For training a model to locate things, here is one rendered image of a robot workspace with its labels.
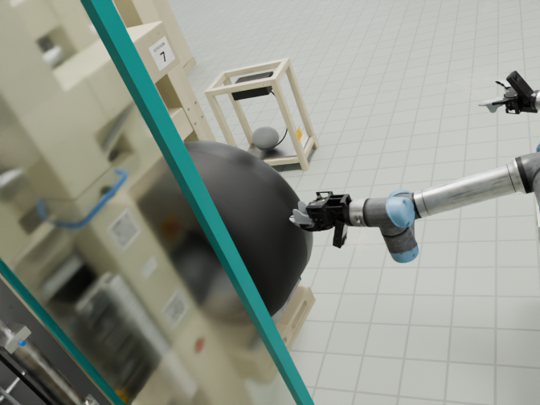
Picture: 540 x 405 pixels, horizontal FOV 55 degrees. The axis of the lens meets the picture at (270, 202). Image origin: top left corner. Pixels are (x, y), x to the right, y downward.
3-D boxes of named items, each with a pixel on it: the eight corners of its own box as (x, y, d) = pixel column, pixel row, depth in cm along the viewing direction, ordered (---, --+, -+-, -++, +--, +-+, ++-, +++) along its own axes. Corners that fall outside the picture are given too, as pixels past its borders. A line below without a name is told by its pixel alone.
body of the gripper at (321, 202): (313, 190, 145) (353, 189, 137) (325, 214, 149) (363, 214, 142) (302, 208, 140) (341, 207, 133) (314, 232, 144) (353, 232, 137)
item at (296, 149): (308, 170, 410) (275, 78, 366) (242, 177, 437) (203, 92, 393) (319, 145, 434) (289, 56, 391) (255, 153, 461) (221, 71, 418)
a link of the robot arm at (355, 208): (378, 214, 139) (367, 235, 134) (362, 214, 142) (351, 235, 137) (369, 192, 135) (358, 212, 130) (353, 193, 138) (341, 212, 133)
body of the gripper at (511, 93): (504, 113, 205) (535, 116, 196) (500, 96, 200) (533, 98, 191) (512, 101, 208) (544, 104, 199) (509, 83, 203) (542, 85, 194)
